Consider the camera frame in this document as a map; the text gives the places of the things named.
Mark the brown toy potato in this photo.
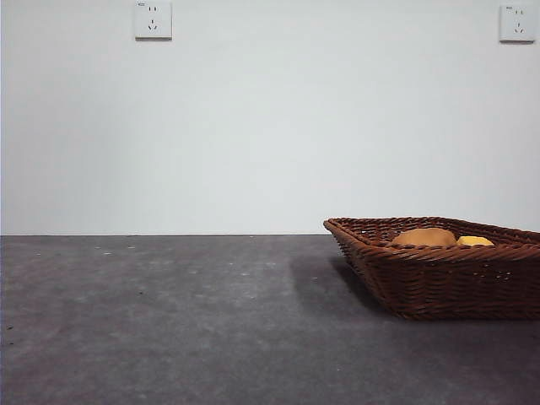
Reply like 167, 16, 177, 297
391, 227, 459, 247

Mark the brown wicker basket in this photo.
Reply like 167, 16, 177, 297
323, 217, 540, 321

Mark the yellow bumpy toy vegetable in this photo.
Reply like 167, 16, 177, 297
456, 235, 495, 247

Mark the white wall socket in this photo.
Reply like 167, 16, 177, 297
499, 4, 531, 43
134, 1, 173, 41

